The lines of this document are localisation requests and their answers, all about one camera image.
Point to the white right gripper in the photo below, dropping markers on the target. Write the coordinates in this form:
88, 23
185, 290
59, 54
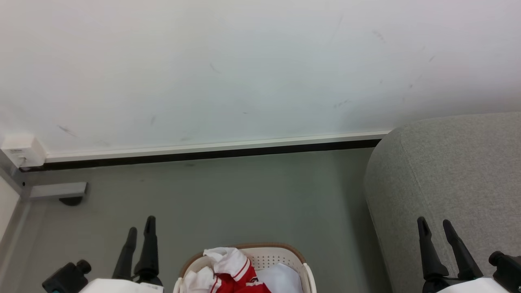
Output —
464, 287

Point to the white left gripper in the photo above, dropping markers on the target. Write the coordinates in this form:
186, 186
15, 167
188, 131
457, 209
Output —
122, 287

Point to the red white basketball jersey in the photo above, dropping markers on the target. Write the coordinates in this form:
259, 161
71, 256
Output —
232, 276

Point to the grey fabric sofa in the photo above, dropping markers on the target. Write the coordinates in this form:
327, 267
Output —
456, 171

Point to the white crumpled garment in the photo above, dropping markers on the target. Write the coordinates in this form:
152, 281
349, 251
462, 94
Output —
199, 280

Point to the black round foot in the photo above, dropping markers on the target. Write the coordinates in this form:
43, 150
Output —
71, 200

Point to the white perforated laundry basket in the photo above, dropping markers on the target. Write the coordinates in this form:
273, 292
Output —
276, 256

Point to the white smooth garment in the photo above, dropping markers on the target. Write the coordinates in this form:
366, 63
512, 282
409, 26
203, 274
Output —
283, 278

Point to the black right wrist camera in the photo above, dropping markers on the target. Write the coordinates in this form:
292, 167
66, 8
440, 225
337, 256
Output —
506, 270

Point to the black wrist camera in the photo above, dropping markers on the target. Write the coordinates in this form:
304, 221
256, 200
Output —
65, 278
506, 270

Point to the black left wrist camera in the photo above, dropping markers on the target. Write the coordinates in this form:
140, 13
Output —
65, 278

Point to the white wall socket box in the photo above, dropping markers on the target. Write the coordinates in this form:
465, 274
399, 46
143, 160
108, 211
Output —
24, 148

